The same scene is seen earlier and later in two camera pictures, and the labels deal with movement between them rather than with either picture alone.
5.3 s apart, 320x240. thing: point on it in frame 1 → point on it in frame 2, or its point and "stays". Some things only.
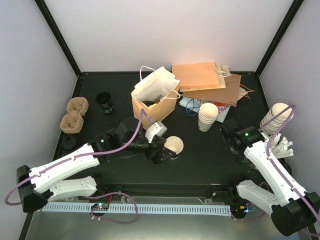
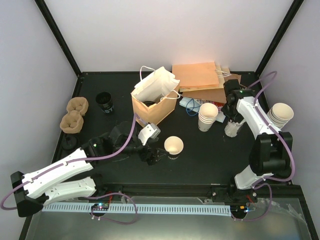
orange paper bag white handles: (156, 93) stays
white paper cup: (176, 144) stays
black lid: (149, 103) stays
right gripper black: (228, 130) → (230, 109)
